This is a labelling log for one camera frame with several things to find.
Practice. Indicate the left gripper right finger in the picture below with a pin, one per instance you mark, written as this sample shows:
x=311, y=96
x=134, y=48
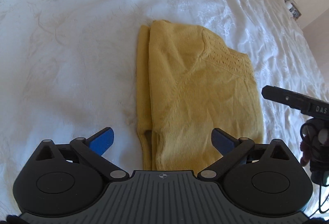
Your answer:
x=235, y=153

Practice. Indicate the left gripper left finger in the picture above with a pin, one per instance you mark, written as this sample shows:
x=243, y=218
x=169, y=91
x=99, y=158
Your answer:
x=89, y=151

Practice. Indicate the yellow knit sweater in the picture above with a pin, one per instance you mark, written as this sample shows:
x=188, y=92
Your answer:
x=189, y=83

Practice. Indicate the gloved right hand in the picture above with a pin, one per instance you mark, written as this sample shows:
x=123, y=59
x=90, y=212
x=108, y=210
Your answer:
x=314, y=146

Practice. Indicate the photo frame right nightstand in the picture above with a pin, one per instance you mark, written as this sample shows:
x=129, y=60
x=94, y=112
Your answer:
x=295, y=12

